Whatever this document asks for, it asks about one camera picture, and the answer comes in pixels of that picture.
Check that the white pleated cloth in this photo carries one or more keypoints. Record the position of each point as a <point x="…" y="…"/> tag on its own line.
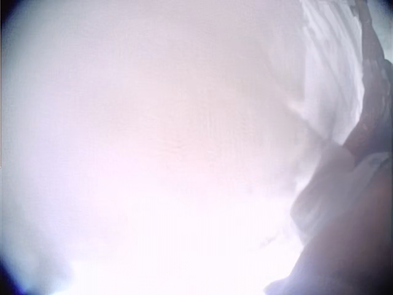
<point x="331" y="77"/>

